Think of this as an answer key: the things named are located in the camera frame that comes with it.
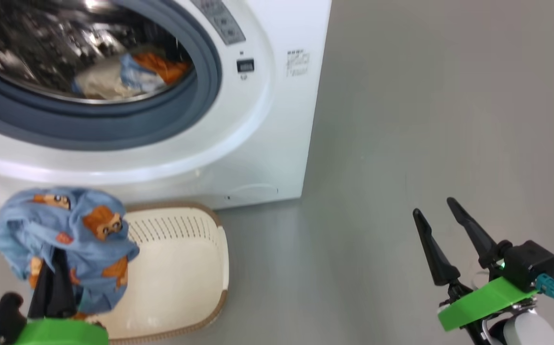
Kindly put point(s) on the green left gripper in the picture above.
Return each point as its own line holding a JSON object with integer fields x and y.
{"x": 61, "y": 333}

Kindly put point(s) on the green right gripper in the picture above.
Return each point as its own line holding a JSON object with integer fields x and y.
{"x": 482, "y": 299}

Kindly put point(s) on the blue garment with orange cartoons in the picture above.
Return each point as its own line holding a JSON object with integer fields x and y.
{"x": 80, "y": 249}

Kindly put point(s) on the cream fabric garment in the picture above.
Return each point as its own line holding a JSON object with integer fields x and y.
{"x": 99, "y": 81}

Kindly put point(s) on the light blue and orange garment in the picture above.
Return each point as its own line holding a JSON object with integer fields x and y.
{"x": 157, "y": 69}

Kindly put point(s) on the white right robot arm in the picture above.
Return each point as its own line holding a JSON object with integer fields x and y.
{"x": 530, "y": 333}

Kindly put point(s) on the cream perforated plastic laundry basket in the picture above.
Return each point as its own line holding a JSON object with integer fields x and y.
{"x": 176, "y": 278}

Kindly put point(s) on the grey rubber door gasket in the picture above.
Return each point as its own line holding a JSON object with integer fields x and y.
{"x": 114, "y": 124}

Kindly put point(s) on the white front-load washing machine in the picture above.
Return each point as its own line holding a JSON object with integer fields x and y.
{"x": 257, "y": 143}

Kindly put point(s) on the black washer door latch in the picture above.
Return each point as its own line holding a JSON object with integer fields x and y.
{"x": 245, "y": 65}

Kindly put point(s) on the round drain filter cover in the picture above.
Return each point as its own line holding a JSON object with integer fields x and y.
{"x": 255, "y": 190}

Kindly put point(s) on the steel perforated washer drum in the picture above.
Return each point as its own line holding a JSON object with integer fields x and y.
{"x": 28, "y": 48}

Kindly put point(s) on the grey warning sticker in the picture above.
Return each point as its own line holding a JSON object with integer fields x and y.
{"x": 221, "y": 21}

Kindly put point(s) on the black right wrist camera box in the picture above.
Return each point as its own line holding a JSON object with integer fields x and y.
{"x": 530, "y": 263}

